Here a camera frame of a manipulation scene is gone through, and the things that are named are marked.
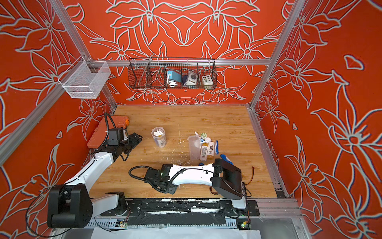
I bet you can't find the clear jar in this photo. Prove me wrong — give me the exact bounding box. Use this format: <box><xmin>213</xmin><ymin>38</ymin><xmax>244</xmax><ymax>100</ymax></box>
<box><xmin>151</xmin><ymin>127</ymin><xmax>167</xmax><ymax>148</ymax></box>
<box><xmin>188</xmin><ymin>135</ymin><xmax>201</xmax><ymax>160</ymax></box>

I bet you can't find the orange cap lotion bottle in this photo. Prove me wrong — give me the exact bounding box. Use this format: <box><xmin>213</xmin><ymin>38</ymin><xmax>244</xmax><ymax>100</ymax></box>
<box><xmin>207</xmin><ymin>141</ymin><xmax>215</xmax><ymax>159</ymax></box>

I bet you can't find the small toothpaste tube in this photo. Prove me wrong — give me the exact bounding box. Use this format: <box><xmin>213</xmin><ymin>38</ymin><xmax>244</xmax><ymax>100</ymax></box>
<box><xmin>195</xmin><ymin>131</ymin><xmax>202</xmax><ymax>141</ymax></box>

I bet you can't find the packaged toothbrush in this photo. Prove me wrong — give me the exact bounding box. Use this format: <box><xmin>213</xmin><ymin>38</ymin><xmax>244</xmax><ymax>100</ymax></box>
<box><xmin>214</xmin><ymin>140</ymin><xmax>219</xmax><ymax>155</ymax></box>

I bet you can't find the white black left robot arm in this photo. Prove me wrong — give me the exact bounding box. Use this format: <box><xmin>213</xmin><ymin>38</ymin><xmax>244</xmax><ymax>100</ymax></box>
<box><xmin>47</xmin><ymin>127</ymin><xmax>143</xmax><ymax>229</ymax></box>

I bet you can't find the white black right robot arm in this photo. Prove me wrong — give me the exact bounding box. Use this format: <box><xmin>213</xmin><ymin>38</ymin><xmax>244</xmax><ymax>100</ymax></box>
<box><xmin>144</xmin><ymin>158</ymin><xmax>247</xmax><ymax>210</ymax></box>

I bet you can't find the orange plastic tool case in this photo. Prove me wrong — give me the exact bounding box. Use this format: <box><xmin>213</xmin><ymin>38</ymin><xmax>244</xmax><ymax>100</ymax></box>
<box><xmin>87</xmin><ymin>116</ymin><xmax>129</xmax><ymax>149</ymax></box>

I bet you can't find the blue white item in basket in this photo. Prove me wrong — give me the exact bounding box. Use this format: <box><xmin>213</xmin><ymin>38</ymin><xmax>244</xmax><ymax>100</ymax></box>
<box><xmin>166</xmin><ymin>70</ymin><xmax>182</xmax><ymax>88</ymax></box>

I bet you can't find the white grey device in basket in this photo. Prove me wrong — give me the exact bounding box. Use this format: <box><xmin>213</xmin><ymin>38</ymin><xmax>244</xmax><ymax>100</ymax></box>
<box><xmin>182</xmin><ymin>71</ymin><xmax>199</xmax><ymax>87</ymax></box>

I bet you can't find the white button box in basket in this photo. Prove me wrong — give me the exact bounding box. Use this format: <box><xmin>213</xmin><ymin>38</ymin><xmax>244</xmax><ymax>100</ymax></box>
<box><xmin>202</xmin><ymin>75</ymin><xmax>213</xmax><ymax>88</ymax></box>

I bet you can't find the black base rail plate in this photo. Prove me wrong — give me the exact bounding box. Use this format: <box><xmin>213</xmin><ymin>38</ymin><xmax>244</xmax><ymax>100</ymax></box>
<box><xmin>101</xmin><ymin>198</ymin><xmax>260</xmax><ymax>217</ymax></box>

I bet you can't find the black wire wall basket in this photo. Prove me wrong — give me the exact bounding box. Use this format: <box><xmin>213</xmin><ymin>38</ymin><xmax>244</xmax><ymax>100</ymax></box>
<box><xmin>128</xmin><ymin>57</ymin><xmax>217</xmax><ymax>90</ymax></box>

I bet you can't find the clear plastic wall bin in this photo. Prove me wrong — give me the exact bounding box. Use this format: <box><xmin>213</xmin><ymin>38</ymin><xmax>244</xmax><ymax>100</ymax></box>
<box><xmin>59</xmin><ymin>61</ymin><xmax>111</xmax><ymax>99</ymax></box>

